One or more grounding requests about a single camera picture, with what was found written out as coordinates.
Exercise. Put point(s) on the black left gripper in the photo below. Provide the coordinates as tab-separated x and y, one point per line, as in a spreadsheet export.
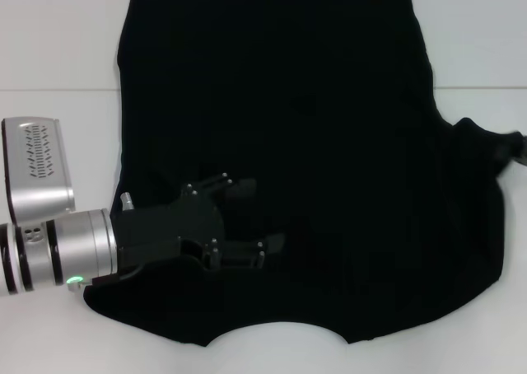
173	230

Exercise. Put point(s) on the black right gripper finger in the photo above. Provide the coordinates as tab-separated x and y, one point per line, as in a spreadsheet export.
519	147

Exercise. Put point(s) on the black t-shirt with pink print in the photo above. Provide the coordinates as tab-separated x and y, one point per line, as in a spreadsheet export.
288	102

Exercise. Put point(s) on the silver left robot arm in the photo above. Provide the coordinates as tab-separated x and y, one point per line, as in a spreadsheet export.
78	246

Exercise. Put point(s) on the silver vented wrist camera box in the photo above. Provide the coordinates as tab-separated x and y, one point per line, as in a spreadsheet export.
39	164

